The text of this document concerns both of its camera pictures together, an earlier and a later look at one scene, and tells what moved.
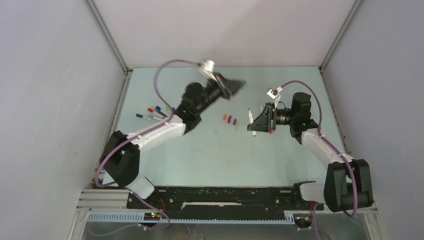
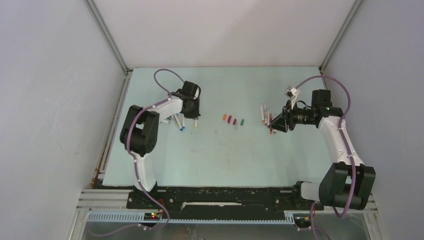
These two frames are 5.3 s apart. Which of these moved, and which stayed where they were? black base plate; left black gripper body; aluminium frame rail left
Moved: left black gripper body
Stayed: aluminium frame rail left; black base plate
